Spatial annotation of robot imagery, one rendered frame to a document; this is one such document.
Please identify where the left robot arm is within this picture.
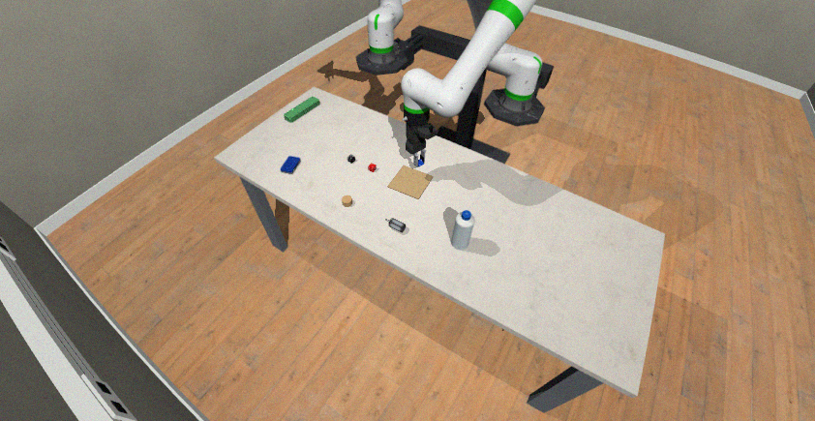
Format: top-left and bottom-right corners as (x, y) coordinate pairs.
(401, 0), (542, 118)

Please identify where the tan flat mat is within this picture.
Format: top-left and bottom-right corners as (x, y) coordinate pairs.
(387, 165), (433, 199)

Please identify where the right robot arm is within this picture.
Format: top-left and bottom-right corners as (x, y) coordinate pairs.
(367, 0), (404, 66)

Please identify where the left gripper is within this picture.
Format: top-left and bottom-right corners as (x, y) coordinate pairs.
(402, 109), (437, 167)

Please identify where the white plastic bottle with blue cap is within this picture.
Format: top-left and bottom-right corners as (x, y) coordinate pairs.
(451, 210), (475, 250)

